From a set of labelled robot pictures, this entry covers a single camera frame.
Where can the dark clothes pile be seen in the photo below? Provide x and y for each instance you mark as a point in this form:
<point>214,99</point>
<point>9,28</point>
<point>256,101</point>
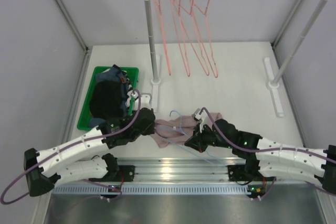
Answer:
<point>111,96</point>

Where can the grey slotted cable duct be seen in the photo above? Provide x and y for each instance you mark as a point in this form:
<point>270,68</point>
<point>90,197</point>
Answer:
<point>159,189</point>

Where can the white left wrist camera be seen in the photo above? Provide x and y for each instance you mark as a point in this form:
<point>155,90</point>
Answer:
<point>144,103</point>

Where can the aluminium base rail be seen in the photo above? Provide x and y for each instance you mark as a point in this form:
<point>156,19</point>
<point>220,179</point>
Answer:
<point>173,170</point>

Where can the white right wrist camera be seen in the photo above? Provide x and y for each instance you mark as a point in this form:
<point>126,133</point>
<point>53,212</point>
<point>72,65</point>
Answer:
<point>201,118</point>

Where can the pink wire hanger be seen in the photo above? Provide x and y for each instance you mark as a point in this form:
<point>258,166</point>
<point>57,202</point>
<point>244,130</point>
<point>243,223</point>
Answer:
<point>198,33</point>
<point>159,15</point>
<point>211,57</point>
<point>180,35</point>

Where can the silver white clothes rack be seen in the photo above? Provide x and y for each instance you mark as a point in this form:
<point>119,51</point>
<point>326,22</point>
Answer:
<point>273,78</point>

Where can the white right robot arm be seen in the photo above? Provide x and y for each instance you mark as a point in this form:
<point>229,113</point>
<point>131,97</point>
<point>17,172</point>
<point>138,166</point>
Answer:
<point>266,158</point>

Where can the blue wire hanger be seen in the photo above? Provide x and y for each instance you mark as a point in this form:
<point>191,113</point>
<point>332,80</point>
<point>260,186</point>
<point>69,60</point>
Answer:
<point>176,132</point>

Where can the green plastic bin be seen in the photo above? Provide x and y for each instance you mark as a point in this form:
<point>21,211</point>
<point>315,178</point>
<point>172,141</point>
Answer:
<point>85,116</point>

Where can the mauve tank top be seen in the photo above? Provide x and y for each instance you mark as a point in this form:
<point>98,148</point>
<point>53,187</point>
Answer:
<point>194,131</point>

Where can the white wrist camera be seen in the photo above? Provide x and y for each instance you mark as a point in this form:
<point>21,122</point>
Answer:
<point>201,118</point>
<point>144,103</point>

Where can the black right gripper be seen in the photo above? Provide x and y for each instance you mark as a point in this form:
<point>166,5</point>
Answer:
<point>196,141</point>

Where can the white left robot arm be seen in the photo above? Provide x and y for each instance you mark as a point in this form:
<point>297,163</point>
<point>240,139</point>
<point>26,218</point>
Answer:
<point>86,157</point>

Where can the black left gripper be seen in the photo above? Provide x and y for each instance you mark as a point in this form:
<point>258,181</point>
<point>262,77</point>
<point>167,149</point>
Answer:
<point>150,127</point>

